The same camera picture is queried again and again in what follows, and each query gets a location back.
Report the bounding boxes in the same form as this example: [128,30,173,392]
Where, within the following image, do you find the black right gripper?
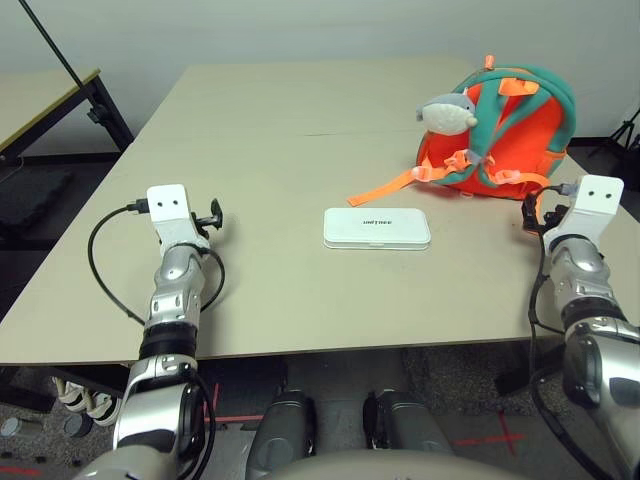
[521,192,569,235]

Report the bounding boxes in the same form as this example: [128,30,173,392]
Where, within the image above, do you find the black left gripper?
[192,198,225,239]

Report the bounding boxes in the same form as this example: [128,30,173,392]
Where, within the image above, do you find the orange and teal backpack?
[347,53,577,207]

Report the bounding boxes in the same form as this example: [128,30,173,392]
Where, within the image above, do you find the white pencil case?
[322,207,433,251]

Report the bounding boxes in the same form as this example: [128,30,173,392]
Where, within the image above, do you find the black tripod stand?
[587,107,640,157]

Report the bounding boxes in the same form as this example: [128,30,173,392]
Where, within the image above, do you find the grey plush shark toy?
[416,88,479,136]

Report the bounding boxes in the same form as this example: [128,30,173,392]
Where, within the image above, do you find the black floor mat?
[0,169,74,246]

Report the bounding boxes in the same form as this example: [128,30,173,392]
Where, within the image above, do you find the red floor tape lines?
[202,384,266,427]

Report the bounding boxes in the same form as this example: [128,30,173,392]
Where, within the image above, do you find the white black striped sneaker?
[85,389,121,427]
[52,377,92,414]

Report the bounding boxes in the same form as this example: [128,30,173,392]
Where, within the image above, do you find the dark grey left robot leg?
[247,389,316,480]

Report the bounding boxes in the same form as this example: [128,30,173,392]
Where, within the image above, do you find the dark grey robot leg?
[363,389,454,480]
[247,389,316,480]

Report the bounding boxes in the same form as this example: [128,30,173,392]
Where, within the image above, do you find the red floor tape cross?
[452,407,526,457]

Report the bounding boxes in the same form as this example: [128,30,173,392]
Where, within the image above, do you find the thin black pole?
[17,0,82,87]

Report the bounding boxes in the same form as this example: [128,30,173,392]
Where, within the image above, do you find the dark grey right robot leg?
[363,389,454,480]

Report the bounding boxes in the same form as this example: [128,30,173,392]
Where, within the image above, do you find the beige robot torso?
[277,444,504,480]

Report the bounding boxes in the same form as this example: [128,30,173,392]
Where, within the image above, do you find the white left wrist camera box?
[146,183,211,251]

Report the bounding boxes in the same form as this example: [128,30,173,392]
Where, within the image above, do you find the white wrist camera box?
[146,183,211,251]
[542,174,625,251]

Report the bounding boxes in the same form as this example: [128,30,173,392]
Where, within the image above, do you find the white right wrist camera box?
[542,174,625,251]

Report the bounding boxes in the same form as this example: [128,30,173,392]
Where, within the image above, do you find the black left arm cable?
[87,199,226,326]

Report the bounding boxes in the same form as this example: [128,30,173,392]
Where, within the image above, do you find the side table with black frame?
[0,67,135,166]

